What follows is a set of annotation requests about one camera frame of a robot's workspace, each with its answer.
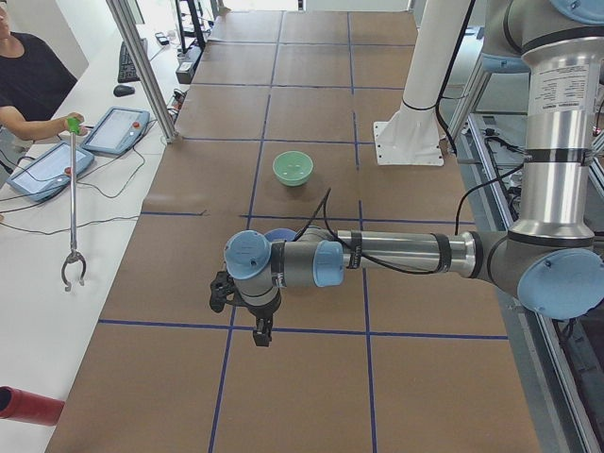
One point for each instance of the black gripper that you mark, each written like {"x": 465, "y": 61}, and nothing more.
{"x": 260, "y": 312}

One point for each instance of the blue bowl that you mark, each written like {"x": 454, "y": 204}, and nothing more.
{"x": 280, "y": 234}

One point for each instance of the metal reacher grabber tool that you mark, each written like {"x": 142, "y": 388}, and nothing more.
{"x": 74, "y": 256}

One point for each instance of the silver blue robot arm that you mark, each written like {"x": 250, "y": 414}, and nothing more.
{"x": 546, "y": 258}

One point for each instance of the person's forearm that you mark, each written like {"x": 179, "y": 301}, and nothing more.
{"x": 17, "y": 124}

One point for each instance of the green bowl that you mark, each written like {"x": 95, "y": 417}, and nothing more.
{"x": 293, "y": 168}

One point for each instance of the person's hand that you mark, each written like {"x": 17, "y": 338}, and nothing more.
{"x": 73, "y": 123}

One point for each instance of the far teach pendant tablet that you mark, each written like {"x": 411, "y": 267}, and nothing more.
{"x": 116, "y": 131}

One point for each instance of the teach pendant tablet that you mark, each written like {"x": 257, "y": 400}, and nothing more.
{"x": 116, "y": 131}
{"x": 45, "y": 176}

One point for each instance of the red cylinder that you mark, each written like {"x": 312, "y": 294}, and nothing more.
{"x": 23, "y": 406}

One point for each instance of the near teach pendant tablet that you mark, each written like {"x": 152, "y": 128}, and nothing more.
{"x": 45, "y": 176}

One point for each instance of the black computer mouse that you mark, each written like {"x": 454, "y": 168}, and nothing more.
{"x": 122, "y": 90}

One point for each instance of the black keyboard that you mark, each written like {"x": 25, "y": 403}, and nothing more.
{"x": 127, "y": 71}

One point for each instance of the person in black shirt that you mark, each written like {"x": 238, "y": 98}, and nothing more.
{"x": 33, "y": 79}

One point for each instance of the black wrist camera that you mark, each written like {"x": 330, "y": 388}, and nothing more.
{"x": 222, "y": 292}

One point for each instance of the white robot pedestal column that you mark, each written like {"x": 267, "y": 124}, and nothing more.
{"x": 411, "y": 136}

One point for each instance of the aluminium frame post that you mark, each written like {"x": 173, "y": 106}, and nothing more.
{"x": 125, "y": 22}

